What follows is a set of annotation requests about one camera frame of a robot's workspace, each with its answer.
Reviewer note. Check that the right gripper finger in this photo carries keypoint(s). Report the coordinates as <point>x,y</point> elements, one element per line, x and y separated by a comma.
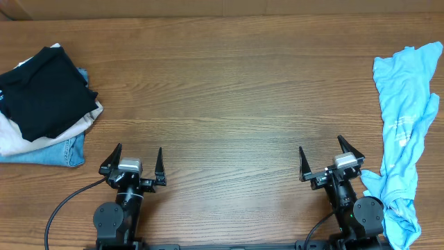
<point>305,169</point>
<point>346,147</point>

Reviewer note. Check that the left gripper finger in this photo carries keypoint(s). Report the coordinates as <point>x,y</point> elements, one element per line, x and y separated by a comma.
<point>159,167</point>
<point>113,159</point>

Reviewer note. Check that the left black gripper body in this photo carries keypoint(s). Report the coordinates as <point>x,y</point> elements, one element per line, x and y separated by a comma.
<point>148,186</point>

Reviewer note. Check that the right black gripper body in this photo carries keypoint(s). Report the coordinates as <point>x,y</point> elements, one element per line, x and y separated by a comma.
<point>320,180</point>

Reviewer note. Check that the light blue printed t-shirt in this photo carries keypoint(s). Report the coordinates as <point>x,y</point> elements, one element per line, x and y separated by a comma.
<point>408,109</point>

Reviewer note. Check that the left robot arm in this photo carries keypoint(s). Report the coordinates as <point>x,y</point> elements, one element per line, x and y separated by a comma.
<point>116,222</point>

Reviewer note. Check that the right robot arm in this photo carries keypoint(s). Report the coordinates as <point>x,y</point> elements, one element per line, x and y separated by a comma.
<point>359,219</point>

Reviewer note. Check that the folded blue denim jeans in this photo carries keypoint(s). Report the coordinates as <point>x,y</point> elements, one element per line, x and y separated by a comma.
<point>64,150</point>

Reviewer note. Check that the folded black garment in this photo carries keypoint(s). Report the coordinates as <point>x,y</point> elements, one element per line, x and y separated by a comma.
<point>46,95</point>

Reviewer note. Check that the folded cream white garment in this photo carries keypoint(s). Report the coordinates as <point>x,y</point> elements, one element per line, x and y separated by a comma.
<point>45,100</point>

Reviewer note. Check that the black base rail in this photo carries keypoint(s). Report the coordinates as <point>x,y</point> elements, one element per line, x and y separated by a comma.
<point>298,245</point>

